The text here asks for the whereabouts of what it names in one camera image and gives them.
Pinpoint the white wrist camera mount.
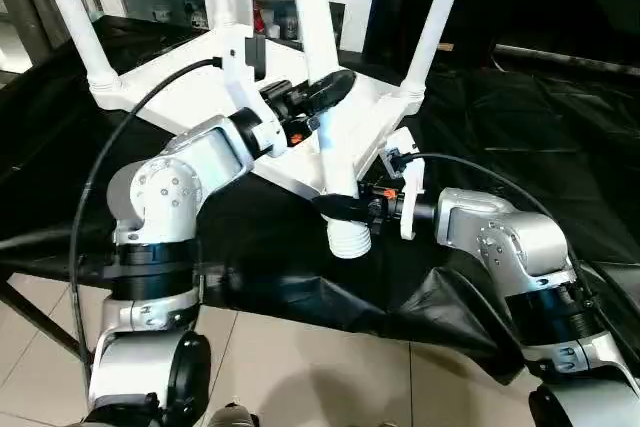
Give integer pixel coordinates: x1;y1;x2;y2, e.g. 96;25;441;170
218;37;286;153
380;127;423;240

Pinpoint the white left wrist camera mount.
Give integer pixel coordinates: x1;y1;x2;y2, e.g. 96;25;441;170
218;37;286;153

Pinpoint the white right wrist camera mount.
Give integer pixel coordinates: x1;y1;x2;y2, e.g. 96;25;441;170
380;127;423;240

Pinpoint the white plastic table top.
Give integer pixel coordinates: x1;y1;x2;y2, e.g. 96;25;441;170
88;25;429;210

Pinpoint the long black bar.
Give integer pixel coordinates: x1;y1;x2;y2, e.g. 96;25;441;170
495;44;640;73

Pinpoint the black mat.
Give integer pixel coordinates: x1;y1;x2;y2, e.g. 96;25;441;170
0;15;640;383

